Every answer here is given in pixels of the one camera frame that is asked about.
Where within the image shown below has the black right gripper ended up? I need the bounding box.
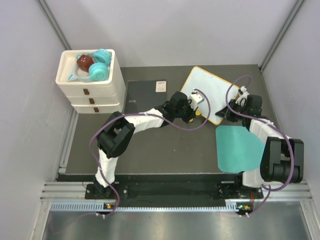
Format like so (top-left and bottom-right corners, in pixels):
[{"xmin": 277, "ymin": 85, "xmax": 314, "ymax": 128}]
[{"xmin": 217, "ymin": 100, "xmax": 249, "ymax": 124}]

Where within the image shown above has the yellow heart eraser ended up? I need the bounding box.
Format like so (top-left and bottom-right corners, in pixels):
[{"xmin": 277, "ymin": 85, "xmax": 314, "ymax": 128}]
[{"xmin": 189, "ymin": 110, "xmax": 202, "ymax": 123}]

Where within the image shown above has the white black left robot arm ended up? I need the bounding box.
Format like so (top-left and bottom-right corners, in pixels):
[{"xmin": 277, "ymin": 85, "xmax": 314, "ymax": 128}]
[{"xmin": 94, "ymin": 91, "xmax": 204, "ymax": 199}]

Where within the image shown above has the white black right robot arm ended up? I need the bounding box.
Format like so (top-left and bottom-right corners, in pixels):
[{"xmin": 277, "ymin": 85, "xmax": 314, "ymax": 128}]
[{"xmin": 215, "ymin": 95, "xmax": 304, "ymax": 198}]

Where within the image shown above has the dark grey notebook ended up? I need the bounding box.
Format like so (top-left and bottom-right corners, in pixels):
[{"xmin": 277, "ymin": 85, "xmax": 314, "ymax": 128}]
[{"xmin": 124, "ymin": 80, "xmax": 167, "ymax": 114}]

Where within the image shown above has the teal cutting mat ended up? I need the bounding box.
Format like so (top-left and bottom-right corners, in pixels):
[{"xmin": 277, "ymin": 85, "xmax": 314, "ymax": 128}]
[{"xmin": 215, "ymin": 125, "xmax": 265, "ymax": 174}]

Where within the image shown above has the white three drawer box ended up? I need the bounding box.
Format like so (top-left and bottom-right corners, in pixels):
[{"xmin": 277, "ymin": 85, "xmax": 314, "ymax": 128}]
[{"xmin": 55, "ymin": 49, "xmax": 126, "ymax": 114}]

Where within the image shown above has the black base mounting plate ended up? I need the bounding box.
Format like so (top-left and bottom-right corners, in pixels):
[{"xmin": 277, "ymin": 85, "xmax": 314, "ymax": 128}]
[{"xmin": 84, "ymin": 181, "xmax": 265, "ymax": 201}]

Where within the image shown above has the brown cube toy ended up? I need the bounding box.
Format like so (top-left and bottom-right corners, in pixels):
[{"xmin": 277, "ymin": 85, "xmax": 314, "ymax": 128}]
[{"xmin": 76, "ymin": 54, "xmax": 94, "ymax": 73}]

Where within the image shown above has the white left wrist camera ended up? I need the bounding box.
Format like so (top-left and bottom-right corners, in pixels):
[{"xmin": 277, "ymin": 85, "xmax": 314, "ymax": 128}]
[{"xmin": 188, "ymin": 88, "xmax": 205, "ymax": 111}]

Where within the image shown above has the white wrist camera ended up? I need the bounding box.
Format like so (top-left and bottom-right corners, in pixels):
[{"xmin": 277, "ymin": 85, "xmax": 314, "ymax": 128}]
[
  {"xmin": 235, "ymin": 86, "xmax": 250, "ymax": 107},
  {"xmin": 188, "ymin": 88, "xmax": 205, "ymax": 111}
]

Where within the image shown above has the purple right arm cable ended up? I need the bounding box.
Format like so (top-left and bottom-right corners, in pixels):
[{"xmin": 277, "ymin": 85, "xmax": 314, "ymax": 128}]
[{"xmin": 225, "ymin": 75, "xmax": 295, "ymax": 217}]

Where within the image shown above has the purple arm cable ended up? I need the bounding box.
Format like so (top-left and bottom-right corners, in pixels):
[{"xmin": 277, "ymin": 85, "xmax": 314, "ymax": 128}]
[
  {"xmin": 89, "ymin": 87, "xmax": 212, "ymax": 218},
  {"xmin": 225, "ymin": 75, "xmax": 295, "ymax": 217}
]

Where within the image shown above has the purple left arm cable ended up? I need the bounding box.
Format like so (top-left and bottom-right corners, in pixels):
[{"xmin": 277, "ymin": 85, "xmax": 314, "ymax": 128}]
[{"xmin": 89, "ymin": 87, "xmax": 212, "ymax": 218}]

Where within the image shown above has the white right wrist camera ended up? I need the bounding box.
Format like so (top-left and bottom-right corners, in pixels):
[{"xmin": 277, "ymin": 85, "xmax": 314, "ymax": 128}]
[{"xmin": 235, "ymin": 86, "xmax": 250, "ymax": 107}]

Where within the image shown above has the grey slotted cable duct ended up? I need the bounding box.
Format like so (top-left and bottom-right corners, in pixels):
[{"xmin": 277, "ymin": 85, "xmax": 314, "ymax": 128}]
[{"xmin": 50, "ymin": 201, "xmax": 252, "ymax": 213}]

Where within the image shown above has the aluminium frame rail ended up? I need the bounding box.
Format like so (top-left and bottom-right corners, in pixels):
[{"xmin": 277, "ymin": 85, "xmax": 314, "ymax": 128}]
[{"xmin": 40, "ymin": 182, "xmax": 86, "ymax": 201}]

